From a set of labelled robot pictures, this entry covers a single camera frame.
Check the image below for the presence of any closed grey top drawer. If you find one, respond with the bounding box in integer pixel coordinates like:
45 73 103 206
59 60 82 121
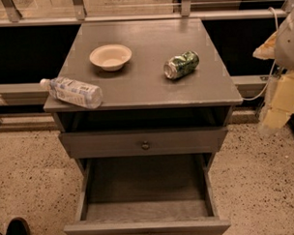
59 128 228 159

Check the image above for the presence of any open grey middle drawer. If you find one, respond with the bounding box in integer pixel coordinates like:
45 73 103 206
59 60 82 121
64 155 230 235

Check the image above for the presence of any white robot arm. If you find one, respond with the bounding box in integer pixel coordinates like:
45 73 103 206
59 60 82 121
252 8 294 132

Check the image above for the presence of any grey wooden drawer cabinet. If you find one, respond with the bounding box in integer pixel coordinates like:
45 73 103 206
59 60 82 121
41 15 249 235

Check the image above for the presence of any black shoe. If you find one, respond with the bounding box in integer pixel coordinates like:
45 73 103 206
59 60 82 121
5 218 30 235

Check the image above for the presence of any round brass drawer knob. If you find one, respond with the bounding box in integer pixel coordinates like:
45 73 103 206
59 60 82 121
141 141 150 151

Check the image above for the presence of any white paper bowl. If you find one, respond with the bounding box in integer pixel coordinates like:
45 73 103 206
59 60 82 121
89 44 132 72

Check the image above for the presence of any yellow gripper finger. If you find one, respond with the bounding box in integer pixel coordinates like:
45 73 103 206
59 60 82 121
252 33 277 60
259 71 294 132

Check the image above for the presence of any white cable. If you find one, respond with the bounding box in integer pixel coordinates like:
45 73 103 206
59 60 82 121
239 6 281 103

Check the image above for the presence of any clear plastic water bottle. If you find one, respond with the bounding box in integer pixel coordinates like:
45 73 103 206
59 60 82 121
40 76 103 109

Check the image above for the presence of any metal railing frame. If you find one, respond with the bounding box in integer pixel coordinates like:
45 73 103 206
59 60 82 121
0 0 294 27

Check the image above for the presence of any crushed green soda can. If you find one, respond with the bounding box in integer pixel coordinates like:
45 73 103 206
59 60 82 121
163 51 199 80

